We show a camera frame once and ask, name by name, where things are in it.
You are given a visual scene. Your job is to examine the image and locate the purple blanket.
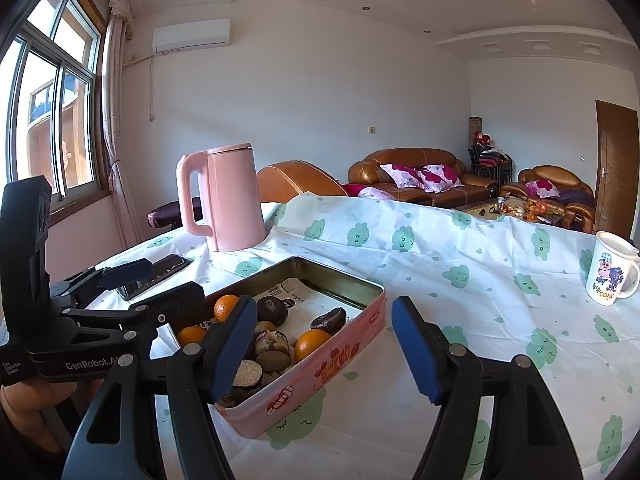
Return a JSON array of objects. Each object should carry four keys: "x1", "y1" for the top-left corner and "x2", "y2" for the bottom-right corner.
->
[{"x1": 555, "y1": 189, "x2": 593, "y2": 206}]

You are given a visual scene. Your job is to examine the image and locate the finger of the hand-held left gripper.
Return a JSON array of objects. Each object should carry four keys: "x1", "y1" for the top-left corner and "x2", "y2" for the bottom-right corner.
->
[
  {"x1": 49, "y1": 258, "x2": 154, "y2": 312},
  {"x1": 61, "y1": 281, "x2": 207, "y2": 342}
]

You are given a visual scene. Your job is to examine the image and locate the wrinkled dark passion fruit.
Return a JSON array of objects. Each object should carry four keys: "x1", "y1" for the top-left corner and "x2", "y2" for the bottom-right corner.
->
[{"x1": 310, "y1": 307, "x2": 347, "y2": 333}]

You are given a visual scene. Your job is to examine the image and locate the round purple passion fruit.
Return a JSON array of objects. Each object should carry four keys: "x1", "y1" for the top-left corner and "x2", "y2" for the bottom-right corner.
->
[{"x1": 256, "y1": 296, "x2": 289, "y2": 326}]

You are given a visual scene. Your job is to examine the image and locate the brown cake piece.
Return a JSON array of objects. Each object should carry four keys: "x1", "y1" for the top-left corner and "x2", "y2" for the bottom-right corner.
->
[{"x1": 255, "y1": 332, "x2": 292, "y2": 356}]

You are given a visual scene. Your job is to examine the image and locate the pink tin box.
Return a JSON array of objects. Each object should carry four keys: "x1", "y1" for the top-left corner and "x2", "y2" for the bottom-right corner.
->
[{"x1": 150, "y1": 256, "x2": 387, "y2": 440}]

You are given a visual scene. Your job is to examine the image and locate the window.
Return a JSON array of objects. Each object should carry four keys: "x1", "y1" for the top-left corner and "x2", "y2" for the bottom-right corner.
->
[{"x1": 0, "y1": 0, "x2": 108, "y2": 211}]

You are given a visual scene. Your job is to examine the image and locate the stacked dark chairs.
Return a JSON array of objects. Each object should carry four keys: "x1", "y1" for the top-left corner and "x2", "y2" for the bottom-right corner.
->
[{"x1": 469, "y1": 145, "x2": 513, "y2": 186}]

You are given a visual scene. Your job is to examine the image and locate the white cartoon mug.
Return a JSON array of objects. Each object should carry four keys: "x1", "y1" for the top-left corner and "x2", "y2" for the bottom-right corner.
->
[{"x1": 585, "y1": 231, "x2": 640, "y2": 306}]

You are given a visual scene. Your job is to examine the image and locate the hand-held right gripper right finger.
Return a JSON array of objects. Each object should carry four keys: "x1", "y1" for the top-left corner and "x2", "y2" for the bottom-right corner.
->
[{"x1": 391, "y1": 296, "x2": 586, "y2": 480}]

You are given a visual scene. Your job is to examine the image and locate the newspaper sheet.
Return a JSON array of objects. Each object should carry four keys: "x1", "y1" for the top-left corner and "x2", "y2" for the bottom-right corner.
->
[{"x1": 200, "y1": 280, "x2": 366, "y2": 341}]

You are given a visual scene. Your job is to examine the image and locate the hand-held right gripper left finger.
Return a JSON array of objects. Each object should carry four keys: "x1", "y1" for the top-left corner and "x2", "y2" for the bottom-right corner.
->
[{"x1": 61, "y1": 295, "x2": 259, "y2": 480}]

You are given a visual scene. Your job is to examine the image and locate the white air conditioner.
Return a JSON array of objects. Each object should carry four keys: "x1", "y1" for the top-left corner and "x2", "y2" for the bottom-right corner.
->
[{"x1": 152, "y1": 19, "x2": 232, "y2": 54}]

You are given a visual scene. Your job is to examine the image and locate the white green cloud tablecloth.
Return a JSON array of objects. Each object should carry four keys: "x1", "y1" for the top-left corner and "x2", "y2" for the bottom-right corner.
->
[{"x1": 85, "y1": 192, "x2": 640, "y2": 480}]

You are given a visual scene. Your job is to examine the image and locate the orange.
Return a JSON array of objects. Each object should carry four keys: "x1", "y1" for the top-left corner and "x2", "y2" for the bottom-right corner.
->
[
  {"x1": 177, "y1": 326, "x2": 208, "y2": 347},
  {"x1": 214, "y1": 294, "x2": 241, "y2": 322},
  {"x1": 294, "y1": 329, "x2": 332, "y2": 362}
]

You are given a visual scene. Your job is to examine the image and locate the black smartphone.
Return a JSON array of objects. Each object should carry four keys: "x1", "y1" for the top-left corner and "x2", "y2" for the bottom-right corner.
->
[{"x1": 116, "y1": 254, "x2": 193, "y2": 302}]

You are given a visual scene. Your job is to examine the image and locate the dark wooden stool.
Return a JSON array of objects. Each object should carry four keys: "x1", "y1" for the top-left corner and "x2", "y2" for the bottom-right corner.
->
[{"x1": 147, "y1": 199, "x2": 203, "y2": 231}]

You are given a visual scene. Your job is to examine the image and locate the person's left hand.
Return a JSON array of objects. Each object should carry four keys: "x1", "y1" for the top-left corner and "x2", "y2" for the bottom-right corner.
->
[{"x1": 0, "y1": 382, "x2": 77, "y2": 456}]

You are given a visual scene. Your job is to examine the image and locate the brown leather armchair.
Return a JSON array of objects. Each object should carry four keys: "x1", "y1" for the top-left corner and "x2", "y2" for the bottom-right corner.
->
[
  {"x1": 500, "y1": 165, "x2": 596, "y2": 233},
  {"x1": 256, "y1": 160, "x2": 348, "y2": 203}
]

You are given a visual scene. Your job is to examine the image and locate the brown wooden door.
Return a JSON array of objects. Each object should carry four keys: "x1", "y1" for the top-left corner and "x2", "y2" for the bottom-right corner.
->
[{"x1": 594, "y1": 100, "x2": 640, "y2": 241}]

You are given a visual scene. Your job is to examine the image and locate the pink curtain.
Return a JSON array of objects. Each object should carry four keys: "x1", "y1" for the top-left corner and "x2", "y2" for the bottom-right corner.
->
[{"x1": 90, "y1": 0, "x2": 141, "y2": 248}]

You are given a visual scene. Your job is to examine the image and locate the cluttered coffee table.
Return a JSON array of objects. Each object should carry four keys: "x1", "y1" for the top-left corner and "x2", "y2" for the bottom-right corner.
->
[{"x1": 452, "y1": 199, "x2": 566, "y2": 231}]

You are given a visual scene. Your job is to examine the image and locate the brown leather sofa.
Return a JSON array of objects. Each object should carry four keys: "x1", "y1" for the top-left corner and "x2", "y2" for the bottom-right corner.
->
[{"x1": 347, "y1": 148, "x2": 501, "y2": 208}]

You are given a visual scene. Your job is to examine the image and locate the pink electric kettle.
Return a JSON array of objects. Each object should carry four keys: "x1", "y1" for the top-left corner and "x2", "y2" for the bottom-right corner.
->
[{"x1": 176, "y1": 142, "x2": 268, "y2": 253}]

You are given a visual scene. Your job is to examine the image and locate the white magenta flower cushion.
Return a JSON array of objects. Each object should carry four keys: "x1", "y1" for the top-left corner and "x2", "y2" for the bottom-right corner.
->
[
  {"x1": 417, "y1": 164, "x2": 463, "y2": 193},
  {"x1": 380, "y1": 163, "x2": 423, "y2": 193},
  {"x1": 525, "y1": 179, "x2": 560, "y2": 200}
]

